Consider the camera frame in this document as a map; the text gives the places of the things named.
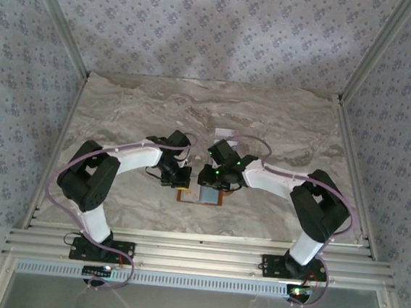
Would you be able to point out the brown leather card holder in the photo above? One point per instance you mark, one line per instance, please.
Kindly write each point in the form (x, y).
(189, 197)

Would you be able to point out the grey credit card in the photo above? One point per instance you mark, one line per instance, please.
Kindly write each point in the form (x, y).
(209, 196)

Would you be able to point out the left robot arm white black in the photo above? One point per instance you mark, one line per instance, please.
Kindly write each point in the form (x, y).
(136, 158)

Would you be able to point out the aluminium extrusion base rails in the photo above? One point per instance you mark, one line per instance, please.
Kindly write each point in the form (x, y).
(195, 256)

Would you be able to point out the small black circuit board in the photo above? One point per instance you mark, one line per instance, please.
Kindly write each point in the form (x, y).
(97, 271)
(299, 292)

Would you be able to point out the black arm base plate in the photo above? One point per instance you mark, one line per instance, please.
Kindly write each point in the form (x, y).
(273, 266)
(123, 251)

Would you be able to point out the aluminium table side rail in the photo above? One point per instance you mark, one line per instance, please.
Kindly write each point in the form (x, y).
(353, 168)
(57, 147)

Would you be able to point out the aluminium upright frame post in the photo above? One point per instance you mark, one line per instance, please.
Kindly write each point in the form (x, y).
(61, 23)
(375, 54)

